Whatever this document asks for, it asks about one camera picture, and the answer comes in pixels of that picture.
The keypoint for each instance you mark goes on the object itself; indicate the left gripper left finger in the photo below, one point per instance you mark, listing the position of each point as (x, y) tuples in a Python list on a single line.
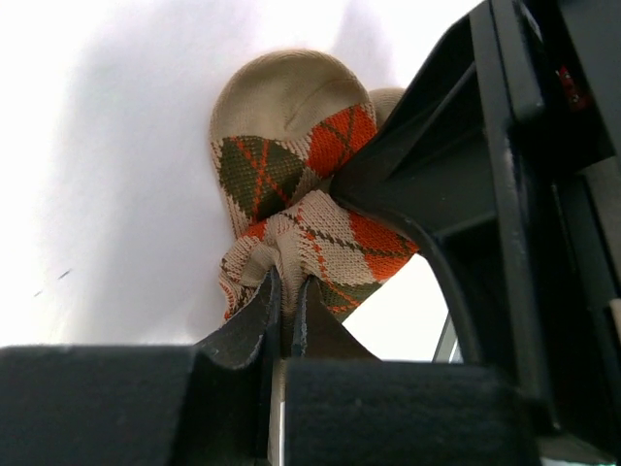
[(210, 403)]

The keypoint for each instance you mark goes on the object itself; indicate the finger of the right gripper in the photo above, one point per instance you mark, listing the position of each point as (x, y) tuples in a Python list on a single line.
[(439, 174)]

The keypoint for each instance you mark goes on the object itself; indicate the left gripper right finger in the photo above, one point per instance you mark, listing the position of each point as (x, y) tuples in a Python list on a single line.
[(344, 408)]

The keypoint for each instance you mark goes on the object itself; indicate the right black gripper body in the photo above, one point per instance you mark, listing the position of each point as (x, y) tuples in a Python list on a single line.
[(552, 113)]

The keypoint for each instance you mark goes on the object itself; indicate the orange argyle sock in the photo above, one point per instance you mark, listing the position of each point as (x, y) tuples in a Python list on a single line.
[(280, 130)]

